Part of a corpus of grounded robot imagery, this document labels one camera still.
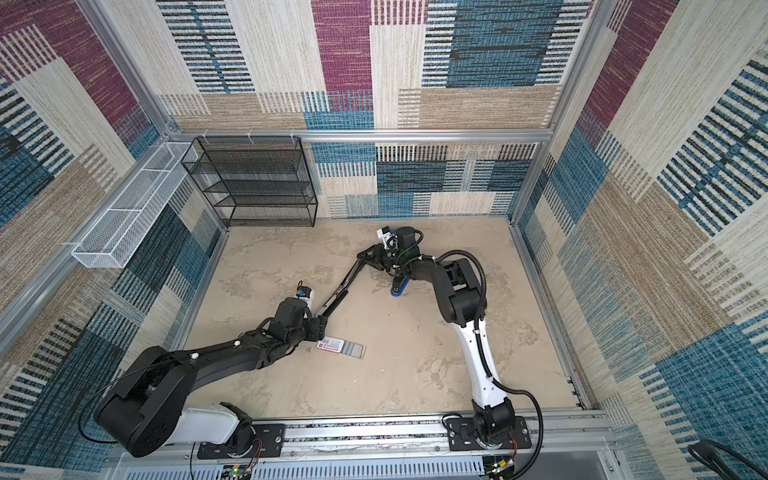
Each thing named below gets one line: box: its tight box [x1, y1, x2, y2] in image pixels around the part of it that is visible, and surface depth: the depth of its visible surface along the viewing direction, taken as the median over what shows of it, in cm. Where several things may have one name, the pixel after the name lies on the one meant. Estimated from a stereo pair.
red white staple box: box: [316, 336, 345, 354], surface depth 90 cm
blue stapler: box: [390, 276, 410, 297], surface depth 99 cm
